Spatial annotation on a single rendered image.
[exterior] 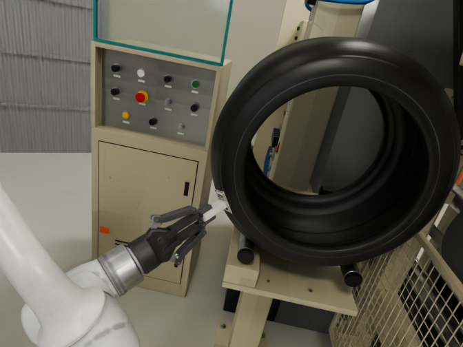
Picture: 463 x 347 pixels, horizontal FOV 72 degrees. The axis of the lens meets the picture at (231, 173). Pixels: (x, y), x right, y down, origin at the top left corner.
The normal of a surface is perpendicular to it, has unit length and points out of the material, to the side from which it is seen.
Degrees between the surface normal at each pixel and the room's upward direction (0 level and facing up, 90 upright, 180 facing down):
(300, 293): 0
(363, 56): 43
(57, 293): 55
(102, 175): 90
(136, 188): 90
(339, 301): 0
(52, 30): 90
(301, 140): 90
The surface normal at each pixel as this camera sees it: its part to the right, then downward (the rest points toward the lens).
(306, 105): -0.11, 0.40
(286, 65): -0.40, -0.36
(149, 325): 0.18, -0.89
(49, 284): 0.64, -0.26
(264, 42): 0.41, 0.44
